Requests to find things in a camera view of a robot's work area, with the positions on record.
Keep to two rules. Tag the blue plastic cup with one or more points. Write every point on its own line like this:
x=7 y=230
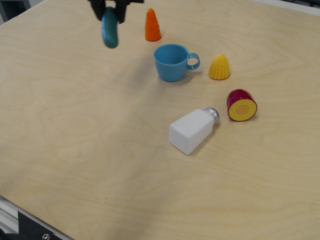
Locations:
x=173 y=60

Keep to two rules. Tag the yellow toy corn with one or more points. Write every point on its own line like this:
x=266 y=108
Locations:
x=219 y=68

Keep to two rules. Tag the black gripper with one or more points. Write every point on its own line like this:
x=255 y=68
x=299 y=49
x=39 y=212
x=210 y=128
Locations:
x=98 y=6

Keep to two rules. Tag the black corner bracket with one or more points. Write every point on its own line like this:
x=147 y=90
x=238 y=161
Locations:
x=32 y=228

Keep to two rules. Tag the white salt shaker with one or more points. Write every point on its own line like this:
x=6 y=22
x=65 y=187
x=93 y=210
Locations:
x=192 y=129

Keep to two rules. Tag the red yellow toy fruit half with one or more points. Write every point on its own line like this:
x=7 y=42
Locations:
x=241 y=105

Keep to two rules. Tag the green toy cucumber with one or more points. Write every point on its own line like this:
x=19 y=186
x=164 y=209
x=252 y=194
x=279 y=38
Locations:
x=109 y=28

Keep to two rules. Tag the orange toy carrot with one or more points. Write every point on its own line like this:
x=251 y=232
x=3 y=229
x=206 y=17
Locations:
x=152 y=28

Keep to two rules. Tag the aluminium table frame rail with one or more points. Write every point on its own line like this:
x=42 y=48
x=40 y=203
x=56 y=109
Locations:
x=9 y=219

